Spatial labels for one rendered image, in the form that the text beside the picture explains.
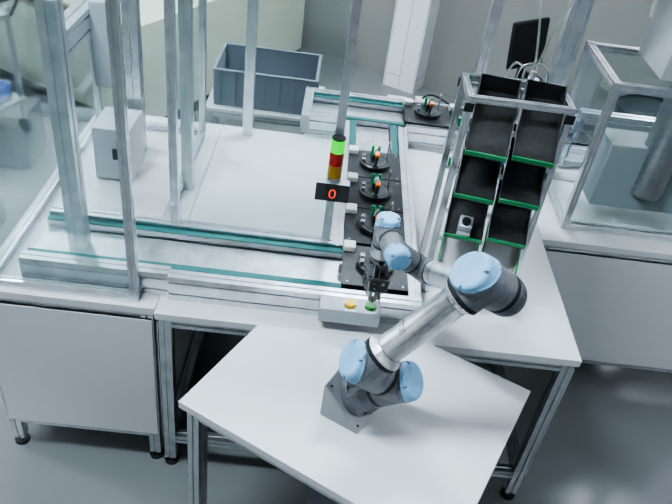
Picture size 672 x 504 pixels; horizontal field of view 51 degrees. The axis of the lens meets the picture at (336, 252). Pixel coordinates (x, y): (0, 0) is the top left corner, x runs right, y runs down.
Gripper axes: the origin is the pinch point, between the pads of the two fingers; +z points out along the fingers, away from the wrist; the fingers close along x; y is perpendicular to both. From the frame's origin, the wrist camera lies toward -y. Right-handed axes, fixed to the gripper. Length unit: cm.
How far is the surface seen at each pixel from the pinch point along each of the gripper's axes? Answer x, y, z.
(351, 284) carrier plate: -7.0, -9.6, 3.2
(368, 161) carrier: -2, -94, 1
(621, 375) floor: 147, -78, 100
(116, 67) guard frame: -82, 0, -71
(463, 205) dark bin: 28.5, -26.1, -24.7
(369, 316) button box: -0.2, 3.6, 5.4
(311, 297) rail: -20.5, -3.4, 6.0
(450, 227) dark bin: 24.1, -17.7, -20.5
